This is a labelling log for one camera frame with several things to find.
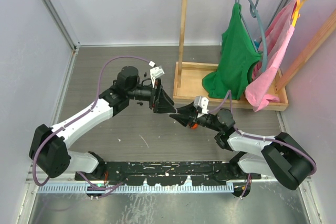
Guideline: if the wooden clothes rack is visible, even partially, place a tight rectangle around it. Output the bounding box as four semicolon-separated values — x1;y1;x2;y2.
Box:
173;0;335;111

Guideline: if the grey blue clothes hanger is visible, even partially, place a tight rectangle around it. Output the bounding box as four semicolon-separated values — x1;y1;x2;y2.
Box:
239;0;268;73

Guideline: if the white slotted cable duct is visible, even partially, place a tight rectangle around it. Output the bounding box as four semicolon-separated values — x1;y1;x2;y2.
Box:
37;182;234;194

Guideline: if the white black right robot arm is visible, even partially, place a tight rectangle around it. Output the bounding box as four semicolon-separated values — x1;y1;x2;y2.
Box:
170;104;317;190

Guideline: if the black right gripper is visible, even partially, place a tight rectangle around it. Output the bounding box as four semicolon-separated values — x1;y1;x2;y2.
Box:
170;101;222;132

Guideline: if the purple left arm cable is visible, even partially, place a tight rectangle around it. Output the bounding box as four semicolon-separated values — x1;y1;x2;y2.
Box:
33;55;152;187

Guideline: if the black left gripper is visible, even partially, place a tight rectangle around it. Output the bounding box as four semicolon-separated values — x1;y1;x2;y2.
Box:
127;78;176;113

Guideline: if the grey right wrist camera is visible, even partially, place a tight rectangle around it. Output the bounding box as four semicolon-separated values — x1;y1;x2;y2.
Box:
193;96;209;118

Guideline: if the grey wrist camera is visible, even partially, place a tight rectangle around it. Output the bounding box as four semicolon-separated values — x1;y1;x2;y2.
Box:
149;61;165;88
193;96;209;118

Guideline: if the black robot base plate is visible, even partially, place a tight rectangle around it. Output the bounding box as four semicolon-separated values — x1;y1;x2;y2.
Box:
84;161;248;186

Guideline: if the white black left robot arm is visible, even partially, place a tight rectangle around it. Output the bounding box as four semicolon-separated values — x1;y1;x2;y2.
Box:
29;66;176;180

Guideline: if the yellow clothes hanger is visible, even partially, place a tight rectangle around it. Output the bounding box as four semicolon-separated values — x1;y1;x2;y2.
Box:
291;0;307;27

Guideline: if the blue cloth item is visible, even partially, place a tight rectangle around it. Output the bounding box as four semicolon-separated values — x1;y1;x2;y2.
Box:
254;38;264;52

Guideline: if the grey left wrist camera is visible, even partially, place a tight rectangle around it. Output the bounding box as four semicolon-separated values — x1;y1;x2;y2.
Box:
149;61;165;88

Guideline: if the pink shirt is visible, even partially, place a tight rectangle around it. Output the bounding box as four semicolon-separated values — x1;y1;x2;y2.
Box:
245;0;301;112

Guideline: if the green shirt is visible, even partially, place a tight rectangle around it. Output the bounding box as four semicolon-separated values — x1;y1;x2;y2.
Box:
202;3;261;100

